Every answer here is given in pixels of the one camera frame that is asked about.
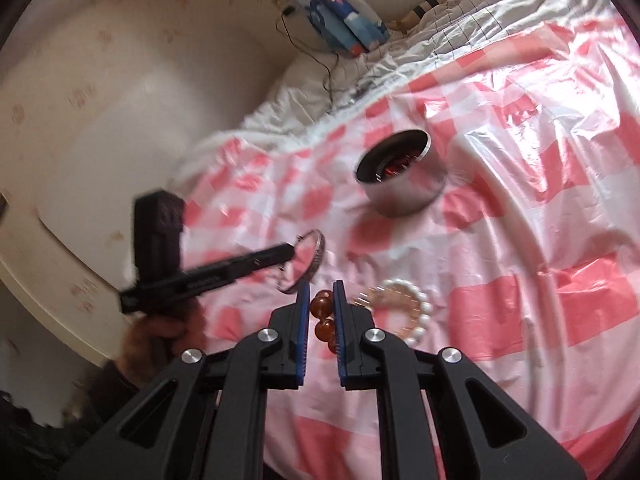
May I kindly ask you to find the silver bangle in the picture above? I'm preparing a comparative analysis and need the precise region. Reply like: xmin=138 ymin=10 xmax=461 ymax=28
xmin=276 ymin=228 xmax=327 ymax=295

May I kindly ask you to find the person's left hand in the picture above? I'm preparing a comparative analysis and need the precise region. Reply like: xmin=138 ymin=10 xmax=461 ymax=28
xmin=114 ymin=302 xmax=208 ymax=387

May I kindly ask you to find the person's left forearm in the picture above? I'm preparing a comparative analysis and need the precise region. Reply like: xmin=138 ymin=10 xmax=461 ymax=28
xmin=0 ymin=359 xmax=147 ymax=480

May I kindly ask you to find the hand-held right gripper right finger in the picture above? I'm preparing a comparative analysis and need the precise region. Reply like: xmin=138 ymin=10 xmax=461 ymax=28
xmin=332 ymin=280 xmax=586 ymax=480

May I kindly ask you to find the blue printed curtain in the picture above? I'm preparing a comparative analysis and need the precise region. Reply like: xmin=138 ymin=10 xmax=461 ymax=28
xmin=284 ymin=0 xmax=392 ymax=59

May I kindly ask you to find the round metal cup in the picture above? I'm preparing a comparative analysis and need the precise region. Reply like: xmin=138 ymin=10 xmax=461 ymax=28
xmin=353 ymin=129 xmax=448 ymax=218

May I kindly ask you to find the striped pillow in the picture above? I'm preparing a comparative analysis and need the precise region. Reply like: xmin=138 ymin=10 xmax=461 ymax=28
xmin=399 ymin=0 xmax=482 ymax=29

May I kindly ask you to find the white quilt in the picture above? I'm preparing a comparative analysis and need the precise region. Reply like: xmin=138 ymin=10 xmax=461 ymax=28
xmin=172 ymin=0 xmax=637 ymax=181

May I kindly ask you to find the amber bead bracelet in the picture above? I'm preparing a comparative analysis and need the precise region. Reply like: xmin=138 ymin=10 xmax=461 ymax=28
xmin=309 ymin=288 xmax=337 ymax=357

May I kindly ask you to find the pink checkered plastic sheet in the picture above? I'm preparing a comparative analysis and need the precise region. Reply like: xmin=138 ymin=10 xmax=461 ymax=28
xmin=174 ymin=19 xmax=640 ymax=480

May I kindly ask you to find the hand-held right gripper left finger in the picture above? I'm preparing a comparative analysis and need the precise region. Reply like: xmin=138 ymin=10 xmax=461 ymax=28
xmin=59 ymin=290 xmax=311 ymax=480

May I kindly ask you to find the black charger cable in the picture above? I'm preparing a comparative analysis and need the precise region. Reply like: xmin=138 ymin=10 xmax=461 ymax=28
xmin=276 ymin=4 xmax=362 ymax=112

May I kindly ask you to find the pearl bracelet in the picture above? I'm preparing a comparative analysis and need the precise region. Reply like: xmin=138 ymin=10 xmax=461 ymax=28
xmin=352 ymin=278 xmax=434 ymax=347

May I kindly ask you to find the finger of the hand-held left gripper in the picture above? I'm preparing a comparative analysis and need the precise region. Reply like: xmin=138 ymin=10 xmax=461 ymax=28
xmin=235 ymin=242 xmax=297 ymax=281

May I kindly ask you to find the cream bed headboard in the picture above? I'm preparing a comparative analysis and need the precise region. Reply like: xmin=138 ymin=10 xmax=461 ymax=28
xmin=0 ymin=55 xmax=301 ymax=376

